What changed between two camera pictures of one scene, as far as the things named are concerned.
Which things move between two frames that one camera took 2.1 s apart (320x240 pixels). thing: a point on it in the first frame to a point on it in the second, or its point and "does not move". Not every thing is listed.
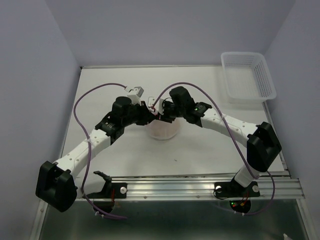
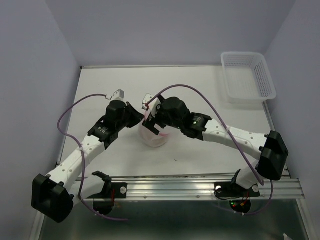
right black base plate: x=234 y=189 does not move
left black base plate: x=120 y=191 does not move
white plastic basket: x=247 y=77 does not move
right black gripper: x=163 y=117 to x=150 y=125
